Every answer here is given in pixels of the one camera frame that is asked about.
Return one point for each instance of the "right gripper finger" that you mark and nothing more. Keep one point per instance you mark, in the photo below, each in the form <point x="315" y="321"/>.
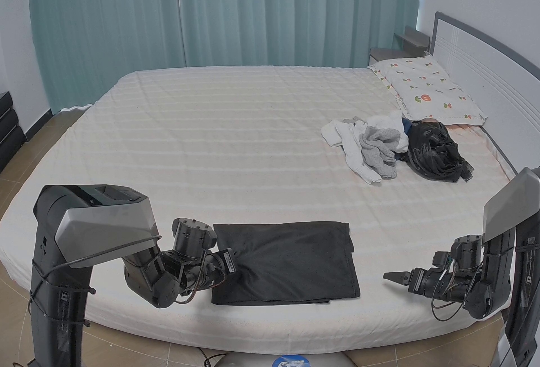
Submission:
<point x="400" y="274"/>
<point x="401" y="281"/>

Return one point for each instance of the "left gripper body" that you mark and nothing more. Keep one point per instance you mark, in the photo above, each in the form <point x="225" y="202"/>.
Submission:
<point x="225" y="262"/>

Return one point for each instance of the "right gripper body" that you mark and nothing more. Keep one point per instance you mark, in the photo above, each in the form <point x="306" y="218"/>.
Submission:
<point x="424" y="282"/>

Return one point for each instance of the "black T-shirt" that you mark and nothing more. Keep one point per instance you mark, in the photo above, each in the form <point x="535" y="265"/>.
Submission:
<point x="291" y="264"/>

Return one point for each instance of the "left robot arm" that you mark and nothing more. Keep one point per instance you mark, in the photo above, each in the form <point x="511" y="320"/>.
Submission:
<point x="93" y="222"/>

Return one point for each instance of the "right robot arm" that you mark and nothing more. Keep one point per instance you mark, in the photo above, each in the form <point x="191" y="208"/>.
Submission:
<point x="498" y="255"/>

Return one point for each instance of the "bed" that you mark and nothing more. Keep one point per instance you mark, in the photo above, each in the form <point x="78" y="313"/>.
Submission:
<point x="211" y="146"/>

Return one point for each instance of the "pile of clothes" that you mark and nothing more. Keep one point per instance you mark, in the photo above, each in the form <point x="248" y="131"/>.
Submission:
<point x="375" y="142"/>

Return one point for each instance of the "black garment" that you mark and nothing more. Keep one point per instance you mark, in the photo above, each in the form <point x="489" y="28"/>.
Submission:
<point x="434" y="150"/>

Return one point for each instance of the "white printed pillow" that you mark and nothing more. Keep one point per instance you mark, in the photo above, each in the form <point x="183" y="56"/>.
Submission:
<point x="430" y="91"/>

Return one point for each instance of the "grey bedside table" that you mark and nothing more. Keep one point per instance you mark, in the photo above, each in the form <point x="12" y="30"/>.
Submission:
<point x="382" y="54"/>

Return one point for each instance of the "black chest of drawers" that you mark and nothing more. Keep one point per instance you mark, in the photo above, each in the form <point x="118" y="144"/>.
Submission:
<point x="9" y="129"/>

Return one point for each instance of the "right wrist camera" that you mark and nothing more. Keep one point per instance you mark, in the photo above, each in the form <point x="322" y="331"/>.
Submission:
<point x="442" y="260"/>

